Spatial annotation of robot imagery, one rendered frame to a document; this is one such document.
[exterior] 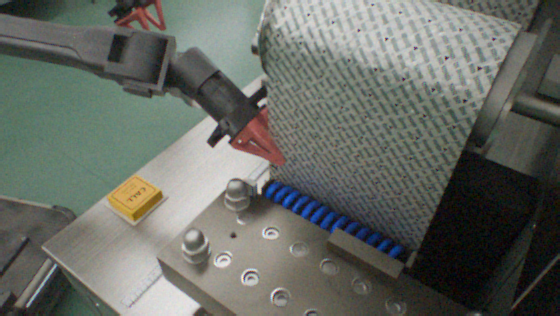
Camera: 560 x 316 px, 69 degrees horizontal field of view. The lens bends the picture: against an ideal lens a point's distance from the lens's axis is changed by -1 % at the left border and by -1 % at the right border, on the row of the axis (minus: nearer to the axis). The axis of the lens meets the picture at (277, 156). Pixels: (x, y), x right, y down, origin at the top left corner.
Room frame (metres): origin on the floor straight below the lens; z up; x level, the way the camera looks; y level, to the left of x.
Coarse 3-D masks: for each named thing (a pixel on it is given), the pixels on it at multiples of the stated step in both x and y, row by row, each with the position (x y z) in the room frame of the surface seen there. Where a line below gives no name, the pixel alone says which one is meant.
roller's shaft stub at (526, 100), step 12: (528, 84) 0.32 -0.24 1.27; (516, 96) 0.33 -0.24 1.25; (528, 96) 0.31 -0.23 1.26; (540, 96) 0.31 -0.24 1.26; (516, 108) 0.31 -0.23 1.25; (528, 108) 0.30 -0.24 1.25; (540, 108) 0.30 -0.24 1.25; (552, 108) 0.29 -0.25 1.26; (540, 120) 0.30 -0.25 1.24; (552, 120) 0.29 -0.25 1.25
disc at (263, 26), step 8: (272, 0) 0.43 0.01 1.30; (264, 8) 0.42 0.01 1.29; (272, 8) 0.43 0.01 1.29; (264, 16) 0.42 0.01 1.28; (264, 24) 0.42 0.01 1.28; (264, 32) 0.42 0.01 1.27; (264, 40) 0.42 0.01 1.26; (264, 48) 0.42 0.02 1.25; (264, 56) 0.42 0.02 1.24; (264, 64) 0.42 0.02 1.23
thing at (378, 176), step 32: (288, 96) 0.40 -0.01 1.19; (288, 128) 0.40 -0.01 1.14; (320, 128) 0.37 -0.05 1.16; (352, 128) 0.35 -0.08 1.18; (384, 128) 0.33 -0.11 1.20; (288, 160) 0.40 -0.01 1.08; (320, 160) 0.37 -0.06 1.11; (352, 160) 0.35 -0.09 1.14; (384, 160) 0.33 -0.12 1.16; (416, 160) 0.31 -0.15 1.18; (448, 160) 0.29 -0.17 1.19; (320, 192) 0.37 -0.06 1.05; (352, 192) 0.34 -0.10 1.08; (384, 192) 0.32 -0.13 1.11; (416, 192) 0.30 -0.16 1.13; (384, 224) 0.31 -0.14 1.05; (416, 224) 0.29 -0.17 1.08
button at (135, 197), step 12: (132, 180) 0.50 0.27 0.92; (144, 180) 0.50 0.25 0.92; (120, 192) 0.48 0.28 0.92; (132, 192) 0.48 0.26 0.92; (144, 192) 0.48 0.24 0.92; (156, 192) 0.48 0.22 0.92; (120, 204) 0.45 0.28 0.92; (132, 204) 0.45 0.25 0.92; (144, 204) 0.45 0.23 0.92; (132, 216) 0.43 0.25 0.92
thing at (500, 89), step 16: (512, 48) 0.32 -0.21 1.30; (528, 48) 0.32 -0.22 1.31; (512, 64) 0.31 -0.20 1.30; (496, 80) 0.30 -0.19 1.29; (512, 80) 0.29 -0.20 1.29; (496, 96) 0.29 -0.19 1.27; (480, 112) 0.29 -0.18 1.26; (496, 112) 0.28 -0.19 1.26; (480, 128) 0.29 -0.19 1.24; (480, 144) 0.29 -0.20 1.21
